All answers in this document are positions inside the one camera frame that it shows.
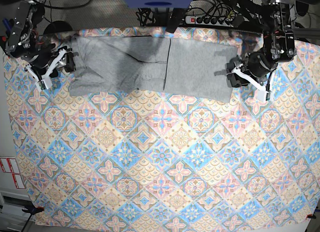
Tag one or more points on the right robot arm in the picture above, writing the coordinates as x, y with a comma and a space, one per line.
22, 40

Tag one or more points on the bottom left spring clamp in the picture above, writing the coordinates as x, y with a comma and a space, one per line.
32, 210

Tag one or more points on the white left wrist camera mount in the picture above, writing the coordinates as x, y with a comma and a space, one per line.
264, 92

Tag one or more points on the patterned tablecloth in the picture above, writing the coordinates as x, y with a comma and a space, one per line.
154, 162

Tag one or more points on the red white labels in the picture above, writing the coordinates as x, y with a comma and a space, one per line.
10, 165

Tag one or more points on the black table clamp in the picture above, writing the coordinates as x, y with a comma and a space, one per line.
176, 17

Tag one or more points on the grey T-shirt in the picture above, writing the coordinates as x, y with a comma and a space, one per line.
170, 65

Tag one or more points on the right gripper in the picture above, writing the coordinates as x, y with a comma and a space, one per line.
41, 60

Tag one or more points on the white power strip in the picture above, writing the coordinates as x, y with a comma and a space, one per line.
208, 20

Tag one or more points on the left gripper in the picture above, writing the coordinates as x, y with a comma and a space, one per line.
256, 62

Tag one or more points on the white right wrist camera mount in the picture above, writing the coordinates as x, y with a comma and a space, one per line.
44, 81

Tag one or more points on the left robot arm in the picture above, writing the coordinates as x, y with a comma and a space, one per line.
278, 46

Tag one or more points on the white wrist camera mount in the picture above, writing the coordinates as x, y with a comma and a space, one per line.
264, 92
44, 81

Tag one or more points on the bottom right spring clamp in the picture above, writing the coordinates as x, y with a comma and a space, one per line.
313, 216

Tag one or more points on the spring clamp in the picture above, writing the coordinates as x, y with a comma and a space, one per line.
313, 216
32, 210

